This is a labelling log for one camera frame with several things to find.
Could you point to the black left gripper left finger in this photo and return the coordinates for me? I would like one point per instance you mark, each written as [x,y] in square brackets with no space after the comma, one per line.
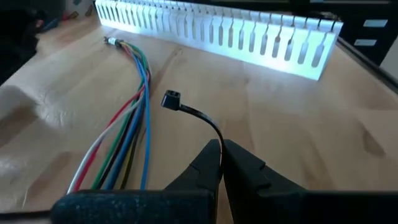
[140,205]

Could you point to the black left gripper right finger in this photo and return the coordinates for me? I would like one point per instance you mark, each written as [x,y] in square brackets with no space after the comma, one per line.
[280,205]

